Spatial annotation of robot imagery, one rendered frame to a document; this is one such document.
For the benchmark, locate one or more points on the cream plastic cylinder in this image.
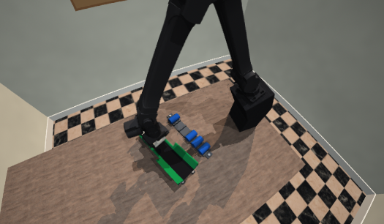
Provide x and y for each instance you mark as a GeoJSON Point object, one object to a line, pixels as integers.
{"type": "Point", "coordinates": [156, 143]}

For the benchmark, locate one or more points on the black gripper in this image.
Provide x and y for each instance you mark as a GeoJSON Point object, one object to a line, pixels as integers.
{"type": "Point", "coordinates": [155, 136]}

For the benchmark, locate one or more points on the blue plastic bar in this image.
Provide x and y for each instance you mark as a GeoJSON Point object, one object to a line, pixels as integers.
{"type": "Point", "coordinates": [191, 135]}
{"type": "Point", "coordinates": [204, 148]}
{"type": "Point", "coordinates": [197, 141]}
{"type": "Point", "coordinates": [174, 118]}

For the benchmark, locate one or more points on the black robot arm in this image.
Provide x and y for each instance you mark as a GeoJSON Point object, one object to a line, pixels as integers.
{"type": "Point", "coordinates": [173, 35]}

